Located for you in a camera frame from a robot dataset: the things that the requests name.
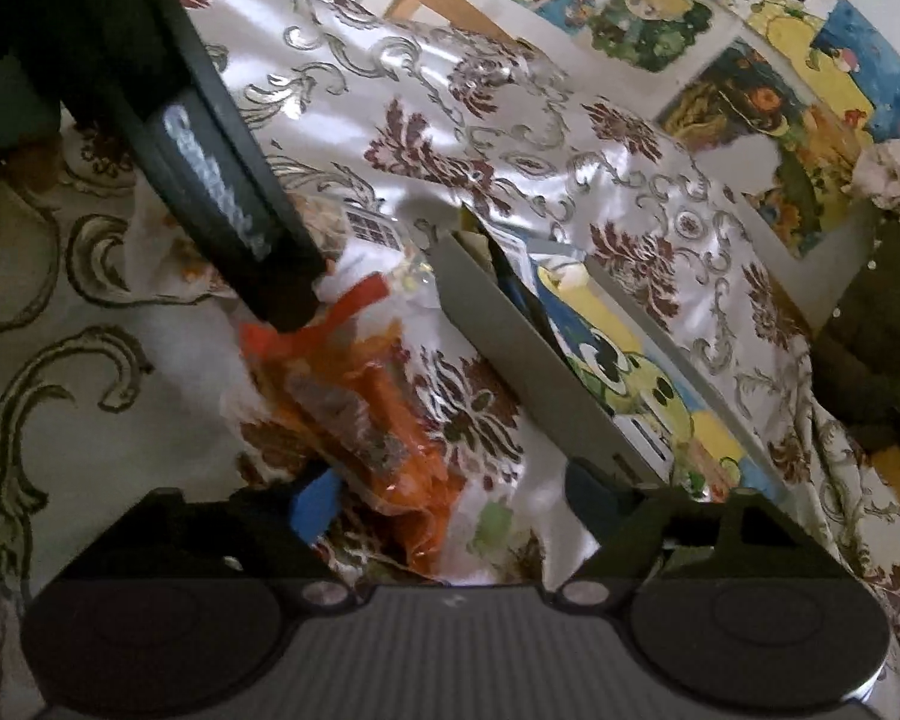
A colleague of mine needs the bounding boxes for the floral printed blanket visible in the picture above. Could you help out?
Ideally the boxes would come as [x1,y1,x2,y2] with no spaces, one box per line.
[0,0,900,720]

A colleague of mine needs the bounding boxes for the clear nut cookie packet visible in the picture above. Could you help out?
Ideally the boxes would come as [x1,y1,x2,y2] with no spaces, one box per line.
[289,195,347,261]

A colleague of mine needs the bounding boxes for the olive quilted jacket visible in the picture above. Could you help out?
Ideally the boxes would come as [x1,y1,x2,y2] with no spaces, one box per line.
[814,202,900,456]

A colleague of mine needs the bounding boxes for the white drink pouch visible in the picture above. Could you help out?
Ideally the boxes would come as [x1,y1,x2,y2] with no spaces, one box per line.
[341,199,421,293]

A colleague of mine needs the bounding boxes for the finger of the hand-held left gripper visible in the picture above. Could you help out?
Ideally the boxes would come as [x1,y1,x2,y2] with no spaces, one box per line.
[130,77,329,333]

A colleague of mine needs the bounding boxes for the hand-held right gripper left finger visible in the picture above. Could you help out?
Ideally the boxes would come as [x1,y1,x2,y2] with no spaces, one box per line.
[58,463,362,608]

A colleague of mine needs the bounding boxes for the pink cloth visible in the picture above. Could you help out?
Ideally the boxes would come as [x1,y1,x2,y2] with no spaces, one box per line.
[851,139,900,216]

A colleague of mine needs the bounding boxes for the blond child wall poster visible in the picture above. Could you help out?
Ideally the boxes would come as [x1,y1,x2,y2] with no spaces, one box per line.
[607,0,718,74]

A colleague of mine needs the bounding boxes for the blue fish wall poster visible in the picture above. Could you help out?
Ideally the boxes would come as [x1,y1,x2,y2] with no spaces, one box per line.
[817,0,900,149]

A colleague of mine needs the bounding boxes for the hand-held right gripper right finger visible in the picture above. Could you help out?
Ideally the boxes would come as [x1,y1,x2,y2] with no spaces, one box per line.
[553,461,850,608]

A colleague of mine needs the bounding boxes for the orange snack packet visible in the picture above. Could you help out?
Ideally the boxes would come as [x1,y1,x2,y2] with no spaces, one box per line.
[236,274,460,580]

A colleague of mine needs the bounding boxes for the grey tray with cartoon painting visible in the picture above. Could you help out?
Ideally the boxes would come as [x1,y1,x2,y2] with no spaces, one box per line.
[427,229,794,509]

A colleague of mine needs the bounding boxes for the yellow swirl wall poster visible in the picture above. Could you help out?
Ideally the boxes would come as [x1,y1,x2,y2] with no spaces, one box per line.
[656,37,876,261]

